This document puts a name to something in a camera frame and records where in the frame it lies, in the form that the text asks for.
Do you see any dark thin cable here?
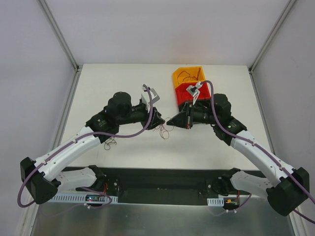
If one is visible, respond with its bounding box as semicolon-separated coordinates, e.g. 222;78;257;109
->
103;136;118;150

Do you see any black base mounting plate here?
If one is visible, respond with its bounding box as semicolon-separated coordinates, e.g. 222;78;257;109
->
75;164;259;205

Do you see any white slotted cable duct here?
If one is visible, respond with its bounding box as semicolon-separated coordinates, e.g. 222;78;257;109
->
207;197;224;207
49;193;118;204

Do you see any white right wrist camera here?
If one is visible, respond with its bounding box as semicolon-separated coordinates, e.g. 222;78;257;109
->
186;82;202;105

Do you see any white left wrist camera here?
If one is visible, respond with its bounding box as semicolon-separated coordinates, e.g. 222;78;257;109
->
140;86;160;112

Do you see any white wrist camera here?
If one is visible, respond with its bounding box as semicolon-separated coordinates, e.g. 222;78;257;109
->
186;82;202;105
140;86;160;112

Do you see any aluminium frame post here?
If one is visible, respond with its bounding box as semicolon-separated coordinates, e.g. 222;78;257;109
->
248;0;298;74
38;0;82;72

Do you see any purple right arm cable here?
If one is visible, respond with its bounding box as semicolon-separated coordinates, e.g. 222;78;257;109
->
201;80;315;224

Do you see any right aluminium frame post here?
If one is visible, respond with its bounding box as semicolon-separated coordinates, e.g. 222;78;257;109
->
248;0;298;74

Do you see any left aluminium frame post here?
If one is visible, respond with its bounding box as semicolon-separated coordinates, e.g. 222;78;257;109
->
38;0;82;72

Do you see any yellow plastic bin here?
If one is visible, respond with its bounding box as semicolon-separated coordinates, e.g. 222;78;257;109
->
172;66;206;88

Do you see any white slotted cable duct left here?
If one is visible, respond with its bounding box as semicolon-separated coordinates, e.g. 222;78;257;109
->
49;193;118;204

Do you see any black plastic bin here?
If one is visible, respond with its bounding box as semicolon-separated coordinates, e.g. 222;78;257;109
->
179;99;211;112

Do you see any red plastic bin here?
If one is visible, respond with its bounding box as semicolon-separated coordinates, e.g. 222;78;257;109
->
175;82;211;106

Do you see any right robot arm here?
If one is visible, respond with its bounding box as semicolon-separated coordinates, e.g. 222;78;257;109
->
167;92;310;216

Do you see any white slotted cable duct right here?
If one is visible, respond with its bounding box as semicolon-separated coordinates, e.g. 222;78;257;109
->
207;197;224;207

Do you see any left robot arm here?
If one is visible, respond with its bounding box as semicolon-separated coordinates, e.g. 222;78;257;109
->
20;88;165;205

